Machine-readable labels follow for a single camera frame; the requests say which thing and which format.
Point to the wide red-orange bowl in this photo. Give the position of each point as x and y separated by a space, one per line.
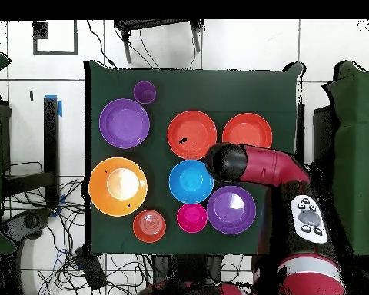
247 129
193 129

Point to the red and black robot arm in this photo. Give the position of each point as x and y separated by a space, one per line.
273 166

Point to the blue plastic bowl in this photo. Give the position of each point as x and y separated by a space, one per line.
187 181

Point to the pink plastic bowl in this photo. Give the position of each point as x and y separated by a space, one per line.
192 218

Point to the purple plastic bowl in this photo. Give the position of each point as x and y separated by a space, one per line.
124 123
230 212

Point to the small deep orange bowl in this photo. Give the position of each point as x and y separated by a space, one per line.
149 226

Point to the dark green tablecloth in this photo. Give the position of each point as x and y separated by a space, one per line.
203 92

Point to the purple plastic cup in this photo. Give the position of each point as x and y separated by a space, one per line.
144 92

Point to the large yellow-orange bowl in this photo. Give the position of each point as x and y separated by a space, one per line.
98 187

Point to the blue tape strip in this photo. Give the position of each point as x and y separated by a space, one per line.
60 109

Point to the black metal chair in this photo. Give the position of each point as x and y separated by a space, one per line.
153 24

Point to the black power brick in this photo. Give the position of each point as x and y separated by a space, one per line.
90 270

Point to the black table frame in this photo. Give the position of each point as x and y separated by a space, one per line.
50 138

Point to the black square frame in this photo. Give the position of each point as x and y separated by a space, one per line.
40 30

